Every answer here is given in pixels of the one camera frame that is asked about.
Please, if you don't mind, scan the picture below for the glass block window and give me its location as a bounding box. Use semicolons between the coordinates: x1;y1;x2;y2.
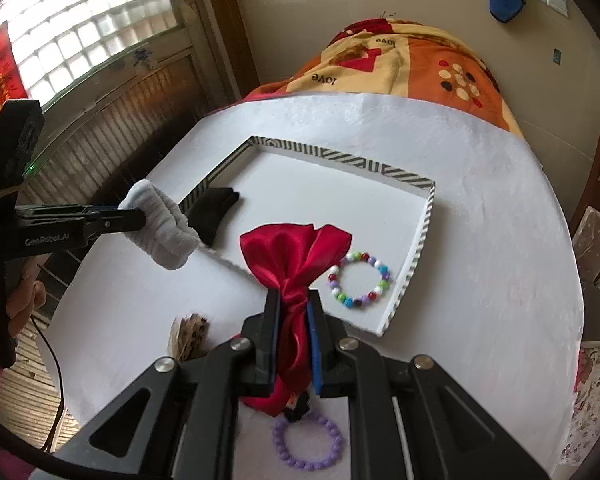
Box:
0;0;181;111

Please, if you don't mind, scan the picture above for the white fluffy wristband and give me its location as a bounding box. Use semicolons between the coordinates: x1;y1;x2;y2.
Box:
117;180;201;272

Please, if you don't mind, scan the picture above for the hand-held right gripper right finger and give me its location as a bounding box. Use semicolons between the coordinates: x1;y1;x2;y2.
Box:
306;290;552;480

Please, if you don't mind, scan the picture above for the person's left hand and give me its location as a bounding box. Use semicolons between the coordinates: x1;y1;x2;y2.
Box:
0;260;47;341

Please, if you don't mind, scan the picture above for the wooden chair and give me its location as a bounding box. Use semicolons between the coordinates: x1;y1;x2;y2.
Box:
567;131;600;286

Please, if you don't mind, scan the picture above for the thin black cable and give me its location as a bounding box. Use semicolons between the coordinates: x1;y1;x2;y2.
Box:
29;316;64;453

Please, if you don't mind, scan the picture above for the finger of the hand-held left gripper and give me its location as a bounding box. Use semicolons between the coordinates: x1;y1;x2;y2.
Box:
55;203;127;216
82;209;147;242

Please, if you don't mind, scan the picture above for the purple bead bracelet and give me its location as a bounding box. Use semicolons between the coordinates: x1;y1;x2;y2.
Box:
272;412;345;472

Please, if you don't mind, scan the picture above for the striped edge white tray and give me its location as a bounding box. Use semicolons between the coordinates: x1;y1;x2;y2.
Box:
179;135;437;337

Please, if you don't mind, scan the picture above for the multicolour bead bracelet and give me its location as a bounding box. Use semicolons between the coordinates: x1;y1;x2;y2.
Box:
328;251;395;311

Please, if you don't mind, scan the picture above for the floral cloth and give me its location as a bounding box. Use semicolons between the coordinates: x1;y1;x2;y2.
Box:
555;280;600;467

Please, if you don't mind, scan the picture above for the black cloth hair accessory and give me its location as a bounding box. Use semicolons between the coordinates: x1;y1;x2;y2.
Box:
187;187;241;248

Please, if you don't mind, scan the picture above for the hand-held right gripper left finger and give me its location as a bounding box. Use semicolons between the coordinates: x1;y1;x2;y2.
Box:
42;290;283;480

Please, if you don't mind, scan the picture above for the thick black cable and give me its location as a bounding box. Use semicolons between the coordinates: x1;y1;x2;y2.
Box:
0;405;76;461

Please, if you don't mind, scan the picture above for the orange printed blanket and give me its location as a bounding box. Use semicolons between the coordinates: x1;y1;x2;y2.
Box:
242;17;523;136

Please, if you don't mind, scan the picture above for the red satin bow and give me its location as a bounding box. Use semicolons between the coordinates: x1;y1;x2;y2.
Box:
239;224;353;417

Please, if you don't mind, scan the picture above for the brown wooden window frame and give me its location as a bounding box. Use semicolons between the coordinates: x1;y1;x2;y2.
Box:
182;0;261;103

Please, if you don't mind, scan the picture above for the leopard print hair tie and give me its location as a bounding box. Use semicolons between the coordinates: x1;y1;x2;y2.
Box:
166;312;212;363

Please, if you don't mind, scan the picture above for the white tablecloth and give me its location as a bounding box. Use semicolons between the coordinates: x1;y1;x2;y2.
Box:
35;92;586;480

